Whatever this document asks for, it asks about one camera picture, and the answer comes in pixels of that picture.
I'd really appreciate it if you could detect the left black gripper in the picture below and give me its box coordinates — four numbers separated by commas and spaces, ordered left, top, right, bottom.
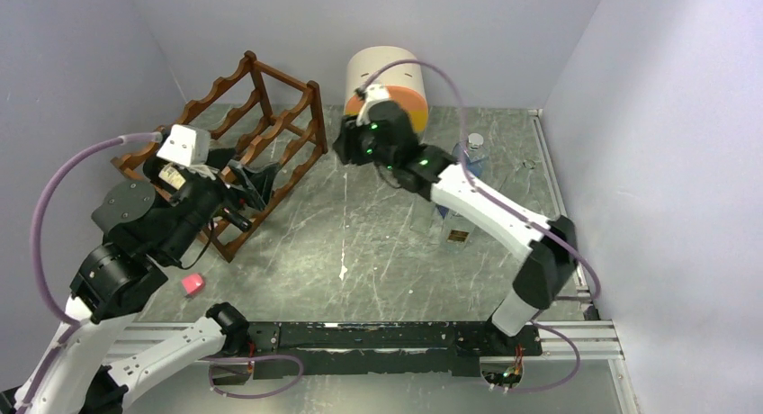
162, 146, 283, 260

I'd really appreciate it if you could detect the dark green labelled wine bottle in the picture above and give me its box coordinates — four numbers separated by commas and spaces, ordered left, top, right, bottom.
142, 157, 186, 194

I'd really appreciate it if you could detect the blue glass bottle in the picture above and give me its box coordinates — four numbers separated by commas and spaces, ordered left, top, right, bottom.
451, 133, 489, 179

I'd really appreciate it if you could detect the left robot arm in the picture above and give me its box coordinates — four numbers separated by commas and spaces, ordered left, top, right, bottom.
1, 161, 280, 413

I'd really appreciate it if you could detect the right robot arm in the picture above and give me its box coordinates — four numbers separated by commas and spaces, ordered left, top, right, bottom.
332, 101, 580, 355

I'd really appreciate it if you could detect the brown wooden wine rack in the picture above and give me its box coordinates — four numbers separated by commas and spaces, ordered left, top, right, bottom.
111, 50, 329, 264

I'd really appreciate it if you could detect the small clear glass bottle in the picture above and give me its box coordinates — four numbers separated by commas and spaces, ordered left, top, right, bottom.
409, 196, 439, 234

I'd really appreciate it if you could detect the clear bottle black gold cap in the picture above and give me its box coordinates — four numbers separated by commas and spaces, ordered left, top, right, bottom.
441, 210, 476, 251

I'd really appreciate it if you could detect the cream orange yellow drawer cabinet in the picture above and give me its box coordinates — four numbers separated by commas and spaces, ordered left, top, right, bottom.
344, 46, 429, 135

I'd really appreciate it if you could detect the pink cube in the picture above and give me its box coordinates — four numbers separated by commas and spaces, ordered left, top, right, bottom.
181, 273, 205, 297

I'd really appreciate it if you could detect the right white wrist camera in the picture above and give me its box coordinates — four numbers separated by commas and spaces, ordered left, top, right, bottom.
355, 82, 391, 125

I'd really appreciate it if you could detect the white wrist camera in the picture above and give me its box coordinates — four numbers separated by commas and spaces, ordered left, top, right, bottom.
355, 82, 391, 125
157, 124, 211, 167

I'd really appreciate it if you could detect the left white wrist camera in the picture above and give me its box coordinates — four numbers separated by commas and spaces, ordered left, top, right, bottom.
157, 124, 211, 167

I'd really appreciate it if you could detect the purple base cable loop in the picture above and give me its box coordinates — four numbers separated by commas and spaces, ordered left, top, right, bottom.
208, 351, 305, 400

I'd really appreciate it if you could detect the black base frame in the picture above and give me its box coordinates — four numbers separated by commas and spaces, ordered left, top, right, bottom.
119, 319, 621, 380

